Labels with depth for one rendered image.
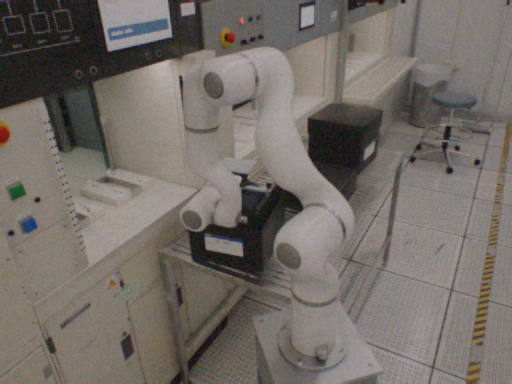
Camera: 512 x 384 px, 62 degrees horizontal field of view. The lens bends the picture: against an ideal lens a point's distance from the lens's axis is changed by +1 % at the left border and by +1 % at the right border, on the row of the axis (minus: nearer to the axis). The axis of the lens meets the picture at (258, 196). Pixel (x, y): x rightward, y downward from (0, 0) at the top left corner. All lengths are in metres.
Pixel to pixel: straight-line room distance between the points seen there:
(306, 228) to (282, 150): 0.18
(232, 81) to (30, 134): 0.57
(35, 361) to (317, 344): 0.80
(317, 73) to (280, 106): 2.00
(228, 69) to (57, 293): 0.84
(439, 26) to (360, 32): 1.27
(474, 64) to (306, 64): 2.82
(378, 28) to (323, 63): 1.50
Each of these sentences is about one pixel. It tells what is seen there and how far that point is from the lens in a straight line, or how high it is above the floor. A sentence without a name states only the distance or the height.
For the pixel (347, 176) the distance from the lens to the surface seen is 1.87.
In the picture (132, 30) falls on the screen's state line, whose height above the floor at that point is 1.51.
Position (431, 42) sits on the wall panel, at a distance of 5.43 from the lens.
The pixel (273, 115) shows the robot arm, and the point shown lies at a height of 1.39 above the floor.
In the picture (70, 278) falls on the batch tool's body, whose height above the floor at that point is 0.87.
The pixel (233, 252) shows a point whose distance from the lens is 1.44.
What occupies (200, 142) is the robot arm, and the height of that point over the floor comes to 1.29.
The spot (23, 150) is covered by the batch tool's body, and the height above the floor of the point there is 1.29.
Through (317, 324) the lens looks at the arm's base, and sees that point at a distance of 1.11.
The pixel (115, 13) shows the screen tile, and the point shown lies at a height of 1.56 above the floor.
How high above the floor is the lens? 1.68
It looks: 29 degrees down
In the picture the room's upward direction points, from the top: 2 degrees counter-clockwise
